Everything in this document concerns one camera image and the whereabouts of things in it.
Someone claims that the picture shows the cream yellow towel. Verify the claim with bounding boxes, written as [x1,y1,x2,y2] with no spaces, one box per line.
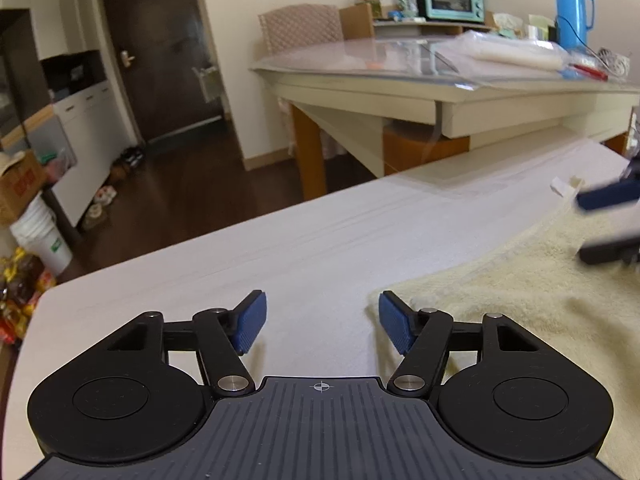
[367,175,640,480]

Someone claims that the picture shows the brown wooden box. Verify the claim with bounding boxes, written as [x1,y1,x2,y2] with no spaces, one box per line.
[339,4,376,40]

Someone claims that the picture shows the tissue pack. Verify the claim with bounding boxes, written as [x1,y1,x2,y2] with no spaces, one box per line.
[492,12,526,38]

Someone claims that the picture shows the dark brown door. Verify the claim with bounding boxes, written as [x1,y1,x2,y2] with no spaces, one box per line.
[97,0,236,143]

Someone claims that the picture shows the white and grey cabinet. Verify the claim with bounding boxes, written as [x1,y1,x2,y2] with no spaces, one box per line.
[0,0,146,231]

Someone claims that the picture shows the pile of colourful bags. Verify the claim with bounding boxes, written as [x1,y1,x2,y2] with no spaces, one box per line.
[39,150,78,181]

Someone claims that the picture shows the brown cardboard box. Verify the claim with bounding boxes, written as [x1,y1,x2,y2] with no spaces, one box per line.
[0,150,48,226]

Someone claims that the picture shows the white plastic bucket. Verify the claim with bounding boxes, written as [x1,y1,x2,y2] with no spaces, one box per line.
[10,192,73,277]

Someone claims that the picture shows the small white fan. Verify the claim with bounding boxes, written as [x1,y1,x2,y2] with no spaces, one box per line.
[595,47,633,78]

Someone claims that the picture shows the clear plastic table cover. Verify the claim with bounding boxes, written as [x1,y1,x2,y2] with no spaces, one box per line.
[250,30,640,176]

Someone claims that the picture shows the cream dining table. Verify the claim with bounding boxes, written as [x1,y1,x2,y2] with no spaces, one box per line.
[250,35,640,201]

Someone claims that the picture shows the quilted beige chair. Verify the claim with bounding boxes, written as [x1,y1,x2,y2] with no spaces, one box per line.
[258,4,345,56]

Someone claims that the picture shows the clear bag with white contents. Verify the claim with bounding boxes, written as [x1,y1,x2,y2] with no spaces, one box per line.
[432,30,581,81]

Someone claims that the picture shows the blue thermos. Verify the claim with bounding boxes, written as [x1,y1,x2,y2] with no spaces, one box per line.
[555,0,596,51]

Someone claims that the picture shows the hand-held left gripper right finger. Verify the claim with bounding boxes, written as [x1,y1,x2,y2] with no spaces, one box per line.
[379,291,543,397]

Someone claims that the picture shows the wooden stool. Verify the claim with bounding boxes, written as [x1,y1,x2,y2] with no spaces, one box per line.
[384,125,471,177]

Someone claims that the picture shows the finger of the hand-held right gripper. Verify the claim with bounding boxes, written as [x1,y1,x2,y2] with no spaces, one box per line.
[579,232,640,267]
[575,156,640,214]

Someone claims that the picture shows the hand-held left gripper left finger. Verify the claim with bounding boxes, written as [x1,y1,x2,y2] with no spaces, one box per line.
[107,290,267,396]

